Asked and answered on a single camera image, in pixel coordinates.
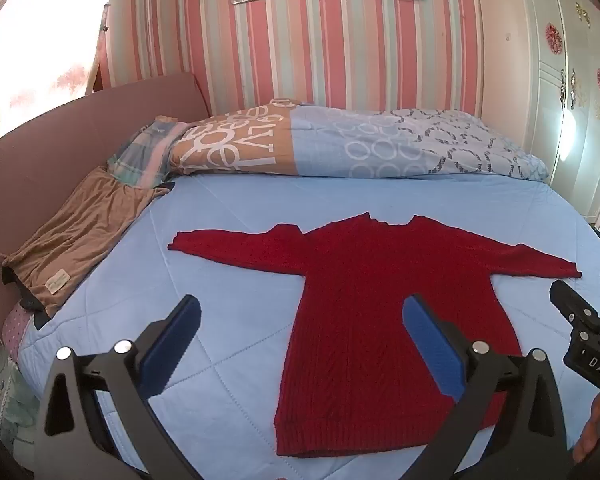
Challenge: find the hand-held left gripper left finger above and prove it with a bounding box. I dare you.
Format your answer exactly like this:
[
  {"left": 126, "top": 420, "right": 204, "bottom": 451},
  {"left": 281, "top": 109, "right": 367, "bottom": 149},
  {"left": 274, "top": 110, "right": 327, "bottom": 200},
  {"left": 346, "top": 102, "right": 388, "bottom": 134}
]
[{"left": 32, "top": 294, "right": 203, "bottom": 480}]

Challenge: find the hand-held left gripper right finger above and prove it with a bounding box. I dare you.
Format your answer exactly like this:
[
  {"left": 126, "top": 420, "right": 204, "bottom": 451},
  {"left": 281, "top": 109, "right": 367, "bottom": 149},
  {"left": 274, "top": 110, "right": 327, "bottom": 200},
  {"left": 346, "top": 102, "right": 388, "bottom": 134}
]
[{"left": 402, "top": 294, "right": 571, "bottom": 480}]

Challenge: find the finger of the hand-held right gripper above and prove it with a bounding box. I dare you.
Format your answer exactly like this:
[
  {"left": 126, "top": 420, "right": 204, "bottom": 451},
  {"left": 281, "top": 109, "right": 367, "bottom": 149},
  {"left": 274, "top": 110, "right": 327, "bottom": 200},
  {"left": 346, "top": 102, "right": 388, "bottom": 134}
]
[{"left": 550, "top": 280, "right": 600, "bottom": 341}]

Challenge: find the red knitted sweater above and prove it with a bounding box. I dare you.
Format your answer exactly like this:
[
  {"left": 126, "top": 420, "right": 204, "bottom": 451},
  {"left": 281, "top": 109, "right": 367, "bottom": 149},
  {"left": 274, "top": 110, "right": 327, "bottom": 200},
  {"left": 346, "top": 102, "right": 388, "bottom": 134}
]
[{"left": 168, "top": 213, "right": 583, "bottom": 458}]

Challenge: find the person's right hand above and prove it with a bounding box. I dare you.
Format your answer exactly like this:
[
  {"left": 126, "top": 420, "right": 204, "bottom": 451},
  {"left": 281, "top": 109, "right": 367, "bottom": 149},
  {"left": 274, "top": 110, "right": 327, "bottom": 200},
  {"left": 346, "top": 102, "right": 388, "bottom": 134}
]
[{"left": 572, "top": 390, "right": 600, "bottom": 466}]

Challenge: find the brown cloth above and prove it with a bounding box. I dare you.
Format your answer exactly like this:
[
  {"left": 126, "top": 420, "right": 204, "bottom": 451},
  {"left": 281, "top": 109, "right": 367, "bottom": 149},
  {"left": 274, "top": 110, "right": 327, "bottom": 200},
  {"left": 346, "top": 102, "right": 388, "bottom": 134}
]
[{"left": 2, "top": 167, "right": 175, "bottom": 318}]

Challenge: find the light blue quilted bed sheet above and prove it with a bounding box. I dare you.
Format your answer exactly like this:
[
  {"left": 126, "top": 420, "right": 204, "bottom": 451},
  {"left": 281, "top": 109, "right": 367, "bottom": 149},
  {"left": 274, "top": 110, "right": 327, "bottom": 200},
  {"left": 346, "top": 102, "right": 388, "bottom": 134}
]
[{"left": 17, "top": 175, "right": 600, "bottom": 480}]

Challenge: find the pink dotted cloth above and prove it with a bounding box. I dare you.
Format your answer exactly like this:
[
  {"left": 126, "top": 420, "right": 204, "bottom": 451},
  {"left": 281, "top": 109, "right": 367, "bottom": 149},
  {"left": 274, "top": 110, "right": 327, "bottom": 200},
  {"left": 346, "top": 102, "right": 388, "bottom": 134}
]
[{"left": 2, "top": 305, "right": 37, "bottom": 361}]

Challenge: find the pale green patterned cloth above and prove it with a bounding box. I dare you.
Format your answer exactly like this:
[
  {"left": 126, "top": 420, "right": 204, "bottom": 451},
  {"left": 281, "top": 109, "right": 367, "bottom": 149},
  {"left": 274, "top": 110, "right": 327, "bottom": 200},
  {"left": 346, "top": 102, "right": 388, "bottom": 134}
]
[{"left": 0, "top": 355, "right": 46, "bottom": 453}]

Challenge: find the white wardrobe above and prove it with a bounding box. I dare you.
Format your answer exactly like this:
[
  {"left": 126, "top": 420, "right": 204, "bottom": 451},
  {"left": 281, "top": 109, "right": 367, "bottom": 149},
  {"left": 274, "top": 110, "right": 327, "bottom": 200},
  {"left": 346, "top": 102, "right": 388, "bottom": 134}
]
[{"left": 515, "top": 0, "right": 600, "bottom": 221}]

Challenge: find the plaid pillow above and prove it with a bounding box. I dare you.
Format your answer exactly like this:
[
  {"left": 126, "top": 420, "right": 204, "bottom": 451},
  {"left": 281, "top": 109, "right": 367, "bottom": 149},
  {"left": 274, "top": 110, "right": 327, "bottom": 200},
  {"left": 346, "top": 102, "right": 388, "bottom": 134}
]
[{"left": 107, "top": 116, "right": 198, "bottom": 190}]

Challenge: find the printed blue and tan duvet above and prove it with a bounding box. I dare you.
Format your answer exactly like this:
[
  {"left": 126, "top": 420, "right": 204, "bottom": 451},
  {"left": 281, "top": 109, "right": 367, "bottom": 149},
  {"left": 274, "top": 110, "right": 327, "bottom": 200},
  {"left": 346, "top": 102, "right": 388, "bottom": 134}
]
[{"left": 167, "top": 99, "right": 551, "bottom": 182}]

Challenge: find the brown headboard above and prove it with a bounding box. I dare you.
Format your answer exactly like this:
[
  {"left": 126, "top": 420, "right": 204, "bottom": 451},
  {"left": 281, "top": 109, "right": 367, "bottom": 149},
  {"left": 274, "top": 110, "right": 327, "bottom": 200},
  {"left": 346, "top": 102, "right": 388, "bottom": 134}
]
[{"left": 0, "top": 71, "right": 213, "bottom": 346}]

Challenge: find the pink curtain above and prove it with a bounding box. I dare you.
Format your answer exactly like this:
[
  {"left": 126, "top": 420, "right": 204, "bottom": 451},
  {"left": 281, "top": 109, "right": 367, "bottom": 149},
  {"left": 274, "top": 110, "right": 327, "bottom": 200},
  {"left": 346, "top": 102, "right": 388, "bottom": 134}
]
[{"left": 87, "top": 2, "right": 113, "bottom": 93}]

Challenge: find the bright window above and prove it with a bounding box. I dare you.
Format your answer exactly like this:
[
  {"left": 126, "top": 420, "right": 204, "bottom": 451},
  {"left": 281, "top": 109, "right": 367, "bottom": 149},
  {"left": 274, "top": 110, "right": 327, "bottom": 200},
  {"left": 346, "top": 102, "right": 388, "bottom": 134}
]
[{"left": 0, "top": 0, "right": 106, "bottom": 151}]

